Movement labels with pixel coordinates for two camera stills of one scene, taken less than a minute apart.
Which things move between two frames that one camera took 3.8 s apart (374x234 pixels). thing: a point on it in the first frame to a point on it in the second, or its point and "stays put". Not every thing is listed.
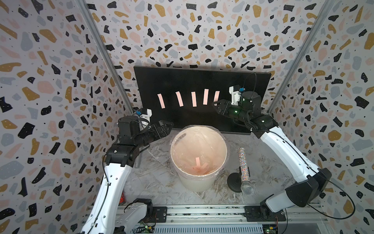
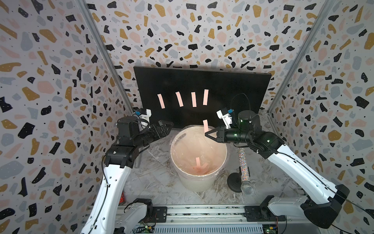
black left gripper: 162,127 stays put
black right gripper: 226,104 to 222,136
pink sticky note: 216,97 to 205,126
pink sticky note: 205,96 stays put
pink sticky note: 160,96 stays put
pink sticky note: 194,99 stays put
